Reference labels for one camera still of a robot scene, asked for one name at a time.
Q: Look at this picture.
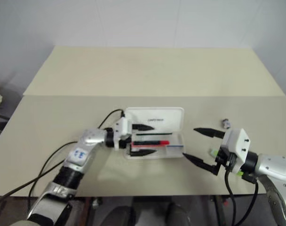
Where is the red marker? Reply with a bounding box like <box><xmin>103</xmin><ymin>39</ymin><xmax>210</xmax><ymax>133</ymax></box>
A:
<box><xmin>131</xmin><ymin>140</ymin><xmax>170</xmax><ymax>146</ymax></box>

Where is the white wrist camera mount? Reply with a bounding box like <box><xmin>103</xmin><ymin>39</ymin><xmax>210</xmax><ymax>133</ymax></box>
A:
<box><xmin>222</xmin><ymin>128</ymin><xmax>252</xmax><ymax>173</ymax></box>
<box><xmin>114</xmin><ymin>117</ymin><xmax>134</xmax><ymax>150</ymax></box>

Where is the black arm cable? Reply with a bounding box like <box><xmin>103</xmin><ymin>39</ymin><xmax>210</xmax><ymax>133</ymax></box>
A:
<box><xmin>0</xmin><ymin>108</ymin><xmax>125</xmax><ymax>208</ymax></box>
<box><xmin>223</xmin><ymin>164</ymin><xmax>260</xmax><ymax>226</ymax></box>

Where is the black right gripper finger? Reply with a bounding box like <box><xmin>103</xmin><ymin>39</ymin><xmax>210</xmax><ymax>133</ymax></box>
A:
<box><xmin>192</xmin><ymin>127</ymin><xmax>226</xmax><ymax>139</ymax></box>
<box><xmin>183</xmin><ymin>153</ymin><xmax>221</xmax><ymax>177</ymax></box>

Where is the white plastic pencil case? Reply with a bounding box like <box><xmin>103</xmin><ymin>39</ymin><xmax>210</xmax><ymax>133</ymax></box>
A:
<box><xmin>123</xmin><ymin>107</ymin><xmax>186</xmax><ymax>161</ymax></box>

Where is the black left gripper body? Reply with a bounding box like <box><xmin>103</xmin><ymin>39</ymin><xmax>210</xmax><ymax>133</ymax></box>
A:
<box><xmin>119</xmin><ymin>135</ymin><xmax>133</xmax><ymax>149</ymax></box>

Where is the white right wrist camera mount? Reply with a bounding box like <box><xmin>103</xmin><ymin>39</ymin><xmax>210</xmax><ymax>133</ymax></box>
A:
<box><xmin>222</xmin><ymin>128</ymin><xmax>252</xmax><ymax>173</ymax></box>

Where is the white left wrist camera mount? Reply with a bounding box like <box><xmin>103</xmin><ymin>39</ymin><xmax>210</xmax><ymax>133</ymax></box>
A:
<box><xmin>114</xmin><ymin>117</ymin><xmax>134</xmax><ymax>150</ymax></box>

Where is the metal table leg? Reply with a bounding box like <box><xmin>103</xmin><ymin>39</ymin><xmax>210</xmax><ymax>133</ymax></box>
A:
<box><xmin>212</xmin><ymin>195</ymin><xmax>230</xmax><ymax>226</ymax></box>

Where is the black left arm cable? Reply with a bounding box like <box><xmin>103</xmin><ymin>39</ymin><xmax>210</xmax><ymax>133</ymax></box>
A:
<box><xmin>0</xmin><ymin>108</ymin><xmax>125</xmax><ymax>208</ymax></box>

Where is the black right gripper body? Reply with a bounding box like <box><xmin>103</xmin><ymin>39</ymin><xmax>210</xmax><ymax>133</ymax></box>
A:
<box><xmin>214</xmin><ymin>145</ymin><xmax>239</xmax><ymax>171</ymax></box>

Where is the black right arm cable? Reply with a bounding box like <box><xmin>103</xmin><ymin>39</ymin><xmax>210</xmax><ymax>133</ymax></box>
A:
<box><xmin>223</xmin><ymin>164</ymin><xmax>260</xmax><ymax>226</ymax></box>

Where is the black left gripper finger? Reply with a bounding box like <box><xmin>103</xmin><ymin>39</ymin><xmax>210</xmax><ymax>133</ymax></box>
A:
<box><xmin>132</xmin><ymin>123</ymin><xmax>156</xmax><ymax>132</ymax></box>
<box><xmin>129</xmin><ymin>150</ymin><xmax>157</xmax><ymax>158</ymax></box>

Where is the thin black pen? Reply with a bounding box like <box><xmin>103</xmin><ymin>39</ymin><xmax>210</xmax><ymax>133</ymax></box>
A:
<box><xmin>135</xmin><ymin>132</ymin><xmax>173</xmax><ymax>137</ymax></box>

